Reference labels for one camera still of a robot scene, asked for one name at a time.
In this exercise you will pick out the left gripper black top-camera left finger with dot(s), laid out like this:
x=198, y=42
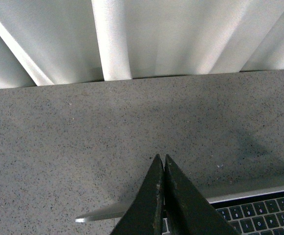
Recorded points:
x=144, y=216

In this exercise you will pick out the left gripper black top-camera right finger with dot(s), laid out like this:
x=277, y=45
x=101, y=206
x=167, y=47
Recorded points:
x=188, y=211

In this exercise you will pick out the grey laptop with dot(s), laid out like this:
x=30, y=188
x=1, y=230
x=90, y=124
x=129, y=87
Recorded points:
x=250, y=212

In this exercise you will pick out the white curtain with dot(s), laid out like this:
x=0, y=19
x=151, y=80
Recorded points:
x=52, y=42

